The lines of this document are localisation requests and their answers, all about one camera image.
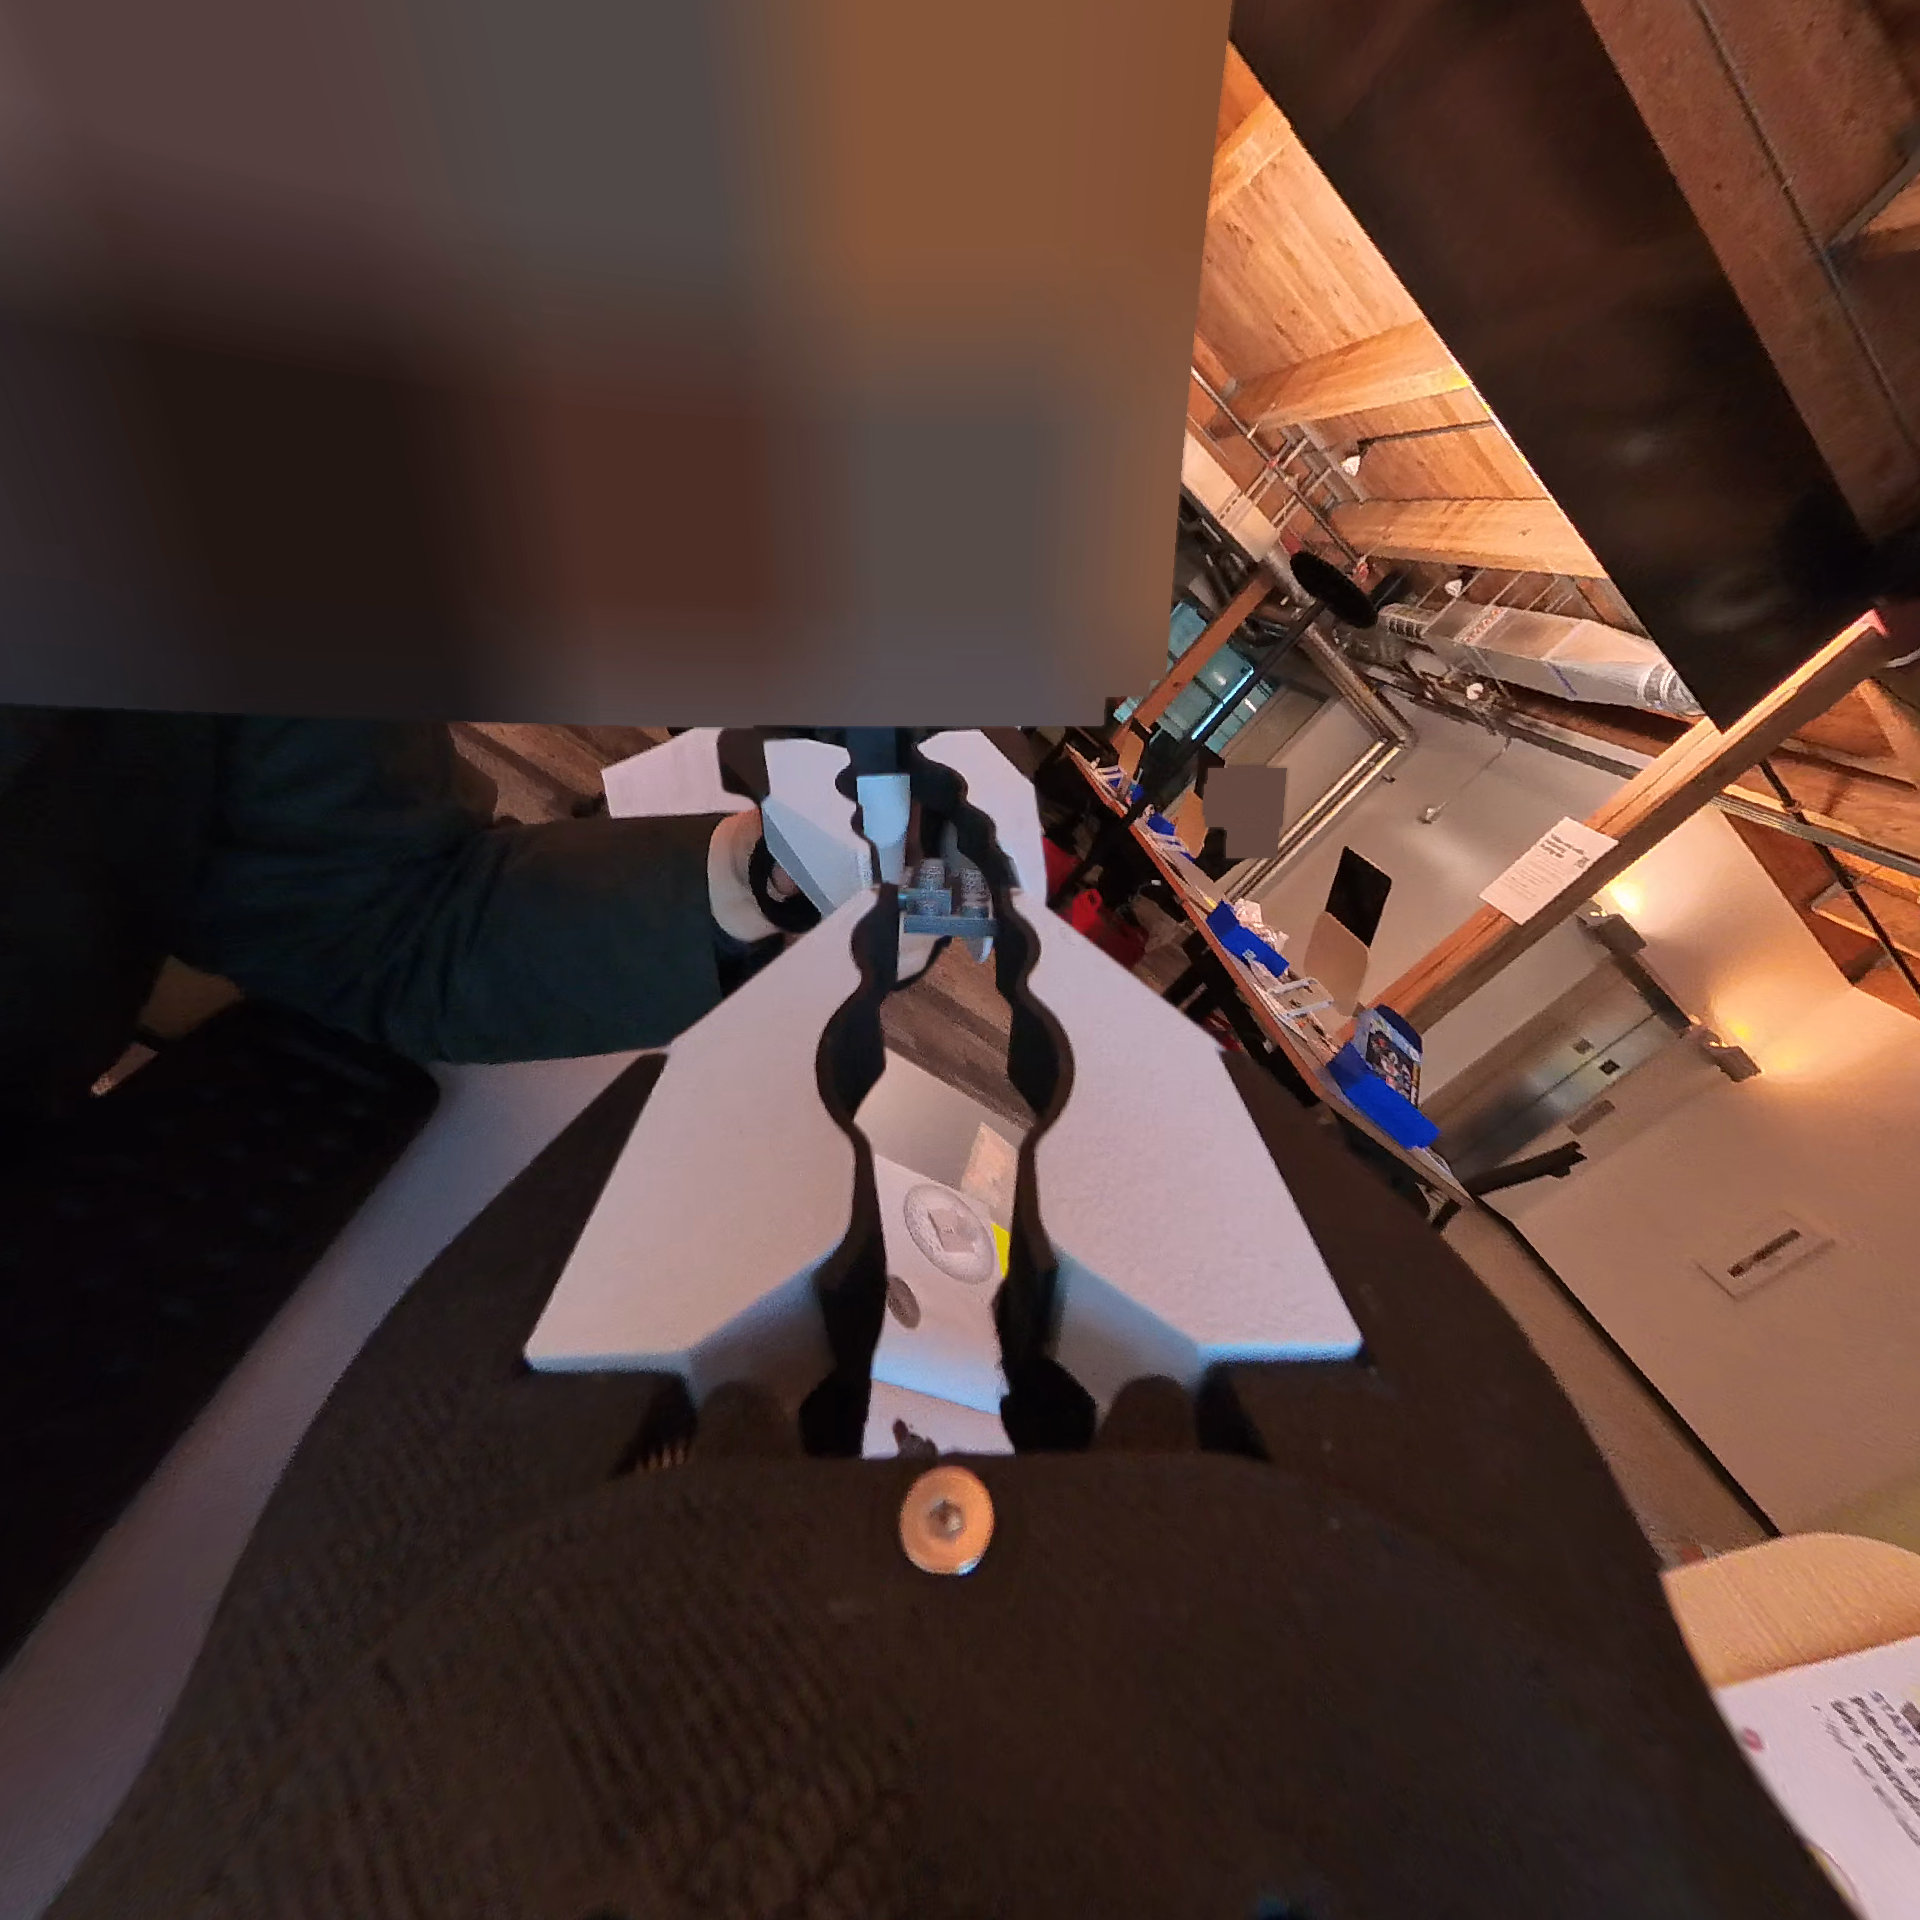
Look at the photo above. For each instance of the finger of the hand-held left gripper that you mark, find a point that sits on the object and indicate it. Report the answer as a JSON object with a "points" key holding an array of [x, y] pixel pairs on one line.
{"points": [[1008, 793], [809, 818]]}

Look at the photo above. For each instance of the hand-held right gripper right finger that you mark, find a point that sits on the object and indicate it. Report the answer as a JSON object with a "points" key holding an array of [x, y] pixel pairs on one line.
{"points": [[1171, 1201]]}

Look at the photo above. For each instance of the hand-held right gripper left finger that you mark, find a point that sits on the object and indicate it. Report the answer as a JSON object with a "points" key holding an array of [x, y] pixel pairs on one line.
{"points": [[722, 1201]]}

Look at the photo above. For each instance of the grey toy brick piece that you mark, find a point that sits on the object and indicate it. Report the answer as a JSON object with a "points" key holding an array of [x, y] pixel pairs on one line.
{"points": [[944, 906]]}

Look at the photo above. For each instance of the person's left forearm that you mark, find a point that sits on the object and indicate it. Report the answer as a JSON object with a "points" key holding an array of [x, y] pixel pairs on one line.
{"points": [[496, 929]]}

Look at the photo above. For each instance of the person's left hand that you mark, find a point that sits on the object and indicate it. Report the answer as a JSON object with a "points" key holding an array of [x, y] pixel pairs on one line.
{"points": [[736, 886]]}

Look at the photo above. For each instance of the white paper sheet with logo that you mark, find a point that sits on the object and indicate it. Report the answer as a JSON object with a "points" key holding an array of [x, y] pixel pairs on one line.
{"points": [[944, 1245]]}

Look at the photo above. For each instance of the long wooden work table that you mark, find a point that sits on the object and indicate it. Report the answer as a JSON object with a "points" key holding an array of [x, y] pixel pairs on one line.
{"points": [[1274, 991]]}

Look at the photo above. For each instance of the blue printed box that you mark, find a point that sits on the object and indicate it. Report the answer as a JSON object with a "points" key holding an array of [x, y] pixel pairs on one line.
{"points": [[1386, 1065]]}

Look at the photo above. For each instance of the black monitor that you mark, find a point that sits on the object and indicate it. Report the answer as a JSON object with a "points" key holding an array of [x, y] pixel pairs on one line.
{"points": [[1355, 902]]}

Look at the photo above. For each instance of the white paper notice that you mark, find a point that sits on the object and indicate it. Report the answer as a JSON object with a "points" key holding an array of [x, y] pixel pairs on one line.
{"points": [[1544, 871]]}

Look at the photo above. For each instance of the black textured mat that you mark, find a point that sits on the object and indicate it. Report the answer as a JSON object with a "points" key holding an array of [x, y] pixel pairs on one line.
{"points": [[165, 1274]]}

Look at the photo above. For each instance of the tan cardboard board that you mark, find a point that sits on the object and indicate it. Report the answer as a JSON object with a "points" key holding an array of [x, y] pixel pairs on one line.
{"points": [[1787, 1596]]}

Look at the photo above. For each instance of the printed instruction booklet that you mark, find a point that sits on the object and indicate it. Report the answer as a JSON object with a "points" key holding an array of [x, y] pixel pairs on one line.
{"points": [[1829, 1771]]}

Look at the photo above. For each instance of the silver ventilation duct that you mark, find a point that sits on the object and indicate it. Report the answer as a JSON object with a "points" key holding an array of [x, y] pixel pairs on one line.
{"points": [[1544, 653]]}

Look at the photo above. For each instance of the white wall plate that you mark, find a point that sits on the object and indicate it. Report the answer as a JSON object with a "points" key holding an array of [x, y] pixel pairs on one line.
{"points": [[1763, 1258]]}

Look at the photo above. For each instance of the wooden post with notice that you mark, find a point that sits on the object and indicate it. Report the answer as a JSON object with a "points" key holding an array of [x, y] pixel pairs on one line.
{"points": [[1680, 779]]}

